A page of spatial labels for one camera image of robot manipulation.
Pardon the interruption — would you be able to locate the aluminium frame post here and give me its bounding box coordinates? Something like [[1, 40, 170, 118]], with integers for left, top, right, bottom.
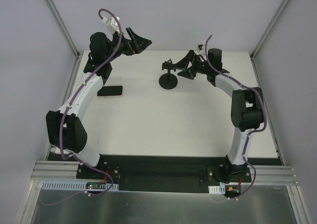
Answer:
[[250, 0, 291, 61], [44, 0, 80, 59]]

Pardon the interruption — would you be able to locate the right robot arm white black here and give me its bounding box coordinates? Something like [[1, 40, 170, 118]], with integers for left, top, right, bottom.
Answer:
[[174, 48, 267, 183]]

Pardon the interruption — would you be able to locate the aluminium front rail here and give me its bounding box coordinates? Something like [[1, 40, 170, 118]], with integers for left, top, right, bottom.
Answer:
[[31, 157, 299, 186]]

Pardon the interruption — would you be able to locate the right aluminium frame post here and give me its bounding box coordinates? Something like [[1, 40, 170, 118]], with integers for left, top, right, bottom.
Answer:
[[250, 0, 291, 61]]

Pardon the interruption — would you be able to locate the white cable duct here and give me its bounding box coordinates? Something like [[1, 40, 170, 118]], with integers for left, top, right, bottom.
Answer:
[[42, 180, 119, 192], [208, 184, 241, 195]]

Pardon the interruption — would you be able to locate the right white cable duct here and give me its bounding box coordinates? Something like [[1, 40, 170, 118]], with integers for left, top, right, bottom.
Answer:
[[208, 184, 241, 195]]

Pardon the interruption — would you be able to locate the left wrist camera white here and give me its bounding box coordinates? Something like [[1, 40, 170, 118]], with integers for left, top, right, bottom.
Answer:
[[102, 16, 120, 35]]

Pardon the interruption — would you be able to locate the black phone stand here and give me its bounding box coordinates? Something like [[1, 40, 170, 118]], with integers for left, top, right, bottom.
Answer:
[[158, 59, 178, 90]]

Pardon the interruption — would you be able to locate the left white cable duct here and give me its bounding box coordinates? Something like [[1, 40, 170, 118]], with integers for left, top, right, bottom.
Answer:
[[42, 180, 119, 192]]

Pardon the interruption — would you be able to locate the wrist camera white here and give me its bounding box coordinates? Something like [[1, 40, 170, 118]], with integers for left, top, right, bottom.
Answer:
[[195, 42, 206, 57], [102, 16, 120, 35]]

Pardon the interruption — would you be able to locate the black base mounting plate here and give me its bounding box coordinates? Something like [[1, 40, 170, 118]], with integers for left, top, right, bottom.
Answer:
[[48, 153, 284, 192]]

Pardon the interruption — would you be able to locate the black phone beige case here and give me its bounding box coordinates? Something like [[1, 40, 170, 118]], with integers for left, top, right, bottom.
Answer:
[[97, 86, 123, 97]]

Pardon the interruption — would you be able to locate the left aluminium frame post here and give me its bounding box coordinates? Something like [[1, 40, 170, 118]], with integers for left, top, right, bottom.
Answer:
[[44, 0, 80, 59]]

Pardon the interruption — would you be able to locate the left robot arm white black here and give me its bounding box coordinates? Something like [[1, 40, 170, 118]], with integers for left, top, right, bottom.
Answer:
[[46, 27, 152, 179]]

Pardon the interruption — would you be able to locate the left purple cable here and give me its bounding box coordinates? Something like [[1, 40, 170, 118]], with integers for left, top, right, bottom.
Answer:
[[59, 8, 122, 160]]

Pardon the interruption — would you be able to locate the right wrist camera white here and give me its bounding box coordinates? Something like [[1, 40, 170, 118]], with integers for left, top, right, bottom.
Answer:
[[195, 42, 206, 57]]

